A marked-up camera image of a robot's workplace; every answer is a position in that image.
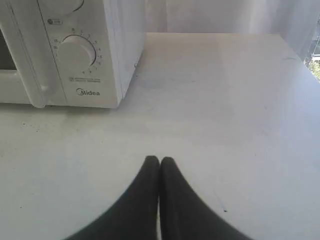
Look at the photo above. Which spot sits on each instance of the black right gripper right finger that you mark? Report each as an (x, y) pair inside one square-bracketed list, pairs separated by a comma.
[(183, 214)]

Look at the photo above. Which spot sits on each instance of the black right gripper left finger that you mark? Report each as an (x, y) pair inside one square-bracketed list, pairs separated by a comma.
[(134, 215)]

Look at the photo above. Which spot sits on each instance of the white Midea microwave body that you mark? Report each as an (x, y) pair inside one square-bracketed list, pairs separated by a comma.
[(117, 31)]

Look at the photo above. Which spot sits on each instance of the white lower timer knob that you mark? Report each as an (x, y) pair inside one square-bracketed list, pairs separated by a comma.
[(76, 53)]

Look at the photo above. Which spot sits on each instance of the white curtain backdrop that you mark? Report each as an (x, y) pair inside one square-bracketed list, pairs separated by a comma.
[(294, 20)]

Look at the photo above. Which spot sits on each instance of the white upper power knob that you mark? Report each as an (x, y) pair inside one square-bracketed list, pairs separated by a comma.
[(63, 6)]

